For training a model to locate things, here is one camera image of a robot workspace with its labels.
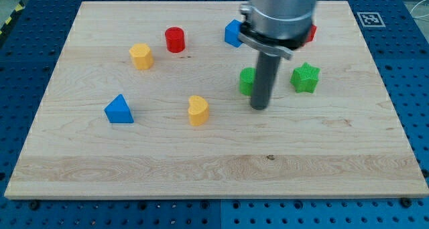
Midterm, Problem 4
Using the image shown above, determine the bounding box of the green cylinder block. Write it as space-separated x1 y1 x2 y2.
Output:
239 67 256 96

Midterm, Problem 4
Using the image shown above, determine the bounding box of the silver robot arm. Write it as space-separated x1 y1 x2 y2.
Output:
238 0 318 110

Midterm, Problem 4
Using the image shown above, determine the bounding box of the blue triangle block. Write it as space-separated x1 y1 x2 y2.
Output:
104 94 134 123

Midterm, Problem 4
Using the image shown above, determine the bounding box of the blue cube block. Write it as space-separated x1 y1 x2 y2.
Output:
224 19 242 48

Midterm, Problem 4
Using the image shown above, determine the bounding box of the red cylinder block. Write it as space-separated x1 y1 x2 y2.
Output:
164 27 186 53

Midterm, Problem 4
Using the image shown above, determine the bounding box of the silver black tool clamp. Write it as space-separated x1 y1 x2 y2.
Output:
238 3 314 60

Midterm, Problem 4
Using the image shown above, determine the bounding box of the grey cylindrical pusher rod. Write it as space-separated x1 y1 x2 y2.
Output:
250 52 281 110

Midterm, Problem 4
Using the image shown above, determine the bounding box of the green star block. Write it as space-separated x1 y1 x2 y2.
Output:
290 62 320 93

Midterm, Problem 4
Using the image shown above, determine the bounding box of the yellow hexagon block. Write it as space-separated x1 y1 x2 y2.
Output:
129 44 154 70

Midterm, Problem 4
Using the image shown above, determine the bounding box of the white fiducial marker tag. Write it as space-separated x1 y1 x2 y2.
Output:
357 12 385 27

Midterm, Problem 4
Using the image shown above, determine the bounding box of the white cable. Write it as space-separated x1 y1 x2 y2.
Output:
409 0 429 22

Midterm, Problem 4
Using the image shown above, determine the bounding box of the wooden board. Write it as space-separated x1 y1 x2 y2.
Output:
5 1 428 200

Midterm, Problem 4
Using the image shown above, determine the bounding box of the yellow heart block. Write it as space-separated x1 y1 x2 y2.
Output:
188 95 209 126

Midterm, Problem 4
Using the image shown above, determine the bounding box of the red block behind arm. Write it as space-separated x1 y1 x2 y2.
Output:
306 24 317 43

